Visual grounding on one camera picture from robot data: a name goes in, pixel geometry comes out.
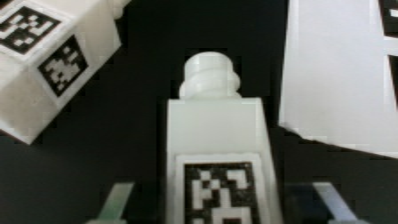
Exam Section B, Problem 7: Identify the white marker tag sheet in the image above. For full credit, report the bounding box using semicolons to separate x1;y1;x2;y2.
279;0;398;159

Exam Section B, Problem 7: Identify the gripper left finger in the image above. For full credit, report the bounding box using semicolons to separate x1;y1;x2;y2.
87;182;135;224

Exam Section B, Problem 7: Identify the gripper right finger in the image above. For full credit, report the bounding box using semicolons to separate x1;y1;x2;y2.
312;182;371;224

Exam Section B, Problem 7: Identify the white table leg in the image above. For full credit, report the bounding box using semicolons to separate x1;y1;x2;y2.
0;0;131;143
165;52;282;224

